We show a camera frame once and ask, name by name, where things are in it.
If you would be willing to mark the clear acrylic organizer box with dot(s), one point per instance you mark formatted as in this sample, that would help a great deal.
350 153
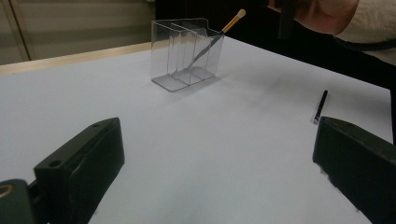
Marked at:
183 53

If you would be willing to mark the wooden table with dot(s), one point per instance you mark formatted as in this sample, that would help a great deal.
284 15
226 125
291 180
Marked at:
62 59

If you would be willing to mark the makeup brush with orange ferrule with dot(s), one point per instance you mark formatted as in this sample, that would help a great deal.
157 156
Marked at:
232 24

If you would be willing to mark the white table cover sheet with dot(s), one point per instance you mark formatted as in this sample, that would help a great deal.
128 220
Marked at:
202 149

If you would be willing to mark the black pen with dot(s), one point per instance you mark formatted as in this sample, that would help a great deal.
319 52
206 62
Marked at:
321 105

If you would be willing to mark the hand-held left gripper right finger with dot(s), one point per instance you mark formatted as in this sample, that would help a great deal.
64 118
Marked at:
358 168

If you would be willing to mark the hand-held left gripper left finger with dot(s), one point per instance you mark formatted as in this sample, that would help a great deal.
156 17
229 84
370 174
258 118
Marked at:
81 174

